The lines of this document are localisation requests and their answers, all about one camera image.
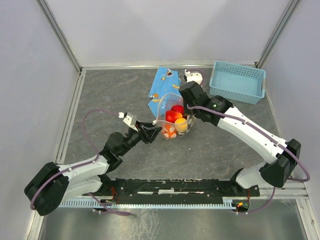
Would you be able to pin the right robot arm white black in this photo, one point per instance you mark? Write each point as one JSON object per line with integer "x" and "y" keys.
{"x": 279, "y": 155}

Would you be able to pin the light blue plastic basket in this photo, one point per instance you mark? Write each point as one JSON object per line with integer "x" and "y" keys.
{"x": 237, "y": 82}

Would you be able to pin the orange fruit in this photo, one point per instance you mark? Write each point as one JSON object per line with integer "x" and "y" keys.
{"x": 169, "y": 134}

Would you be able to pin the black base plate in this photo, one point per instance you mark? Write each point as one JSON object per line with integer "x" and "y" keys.
{"x": 173, "y": 191}

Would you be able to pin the light blue cable duct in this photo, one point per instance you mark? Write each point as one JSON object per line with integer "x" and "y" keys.
{"x": 227, "y": 204}

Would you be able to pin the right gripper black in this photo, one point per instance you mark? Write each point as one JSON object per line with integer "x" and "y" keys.
{"x": 187, "y": 111}

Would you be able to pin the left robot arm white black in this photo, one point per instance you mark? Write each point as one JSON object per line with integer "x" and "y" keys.
{"x": 54, "y": 184}

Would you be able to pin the red apple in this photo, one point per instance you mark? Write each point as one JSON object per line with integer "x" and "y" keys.
{"x": 178, "y": 108}

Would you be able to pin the small yellow fruit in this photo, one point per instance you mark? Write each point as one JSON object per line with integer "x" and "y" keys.
{"x": 181, "y": 124}

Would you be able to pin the clear zip top bag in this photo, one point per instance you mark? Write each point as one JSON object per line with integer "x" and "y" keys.
{"x": 165, "y": 104}

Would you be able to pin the red bell pepper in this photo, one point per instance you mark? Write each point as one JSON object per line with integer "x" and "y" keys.
{"x": 172, "y": 116}

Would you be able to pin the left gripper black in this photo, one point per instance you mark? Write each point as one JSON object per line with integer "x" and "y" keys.
{"x": 148, "y": 132}

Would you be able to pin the blue patterned cloth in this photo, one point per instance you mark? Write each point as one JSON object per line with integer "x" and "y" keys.
{"x": 165, "y": 81}

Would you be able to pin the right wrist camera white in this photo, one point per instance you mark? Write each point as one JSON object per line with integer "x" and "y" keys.
{"x": 193, "y": 75}

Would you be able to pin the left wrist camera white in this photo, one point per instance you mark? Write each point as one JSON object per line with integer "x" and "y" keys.
{"x": 129, "y": 119}

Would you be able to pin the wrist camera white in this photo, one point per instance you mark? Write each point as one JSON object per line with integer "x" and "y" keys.
{"x": 193, "y": 75}
{"x": 129, "y": 119}

